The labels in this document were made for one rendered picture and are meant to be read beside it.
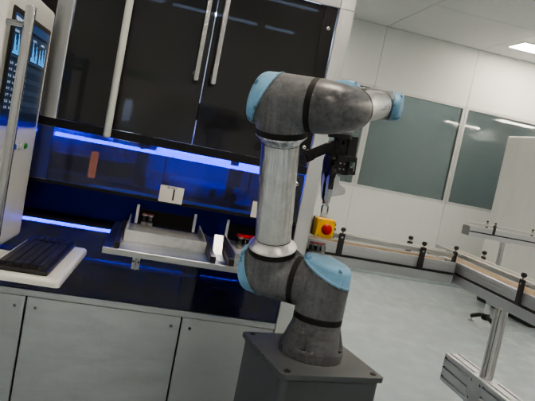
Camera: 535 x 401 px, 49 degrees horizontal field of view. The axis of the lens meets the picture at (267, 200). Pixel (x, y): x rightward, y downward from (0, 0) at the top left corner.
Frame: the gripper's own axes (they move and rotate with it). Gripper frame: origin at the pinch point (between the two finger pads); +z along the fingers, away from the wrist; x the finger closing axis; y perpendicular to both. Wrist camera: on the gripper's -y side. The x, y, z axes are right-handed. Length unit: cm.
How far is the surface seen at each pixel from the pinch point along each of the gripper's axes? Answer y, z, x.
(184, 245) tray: -38.0, 21.3, 19.0
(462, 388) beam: 78, 73, 33
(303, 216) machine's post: 7.2, 11.9, 44.1
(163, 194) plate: -45, 9, 45
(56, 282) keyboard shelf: -72, 28, -10
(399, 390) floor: 108, 124, 140
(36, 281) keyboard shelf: -77, 28, -10
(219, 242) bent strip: -26.6, 19.8, 21.5
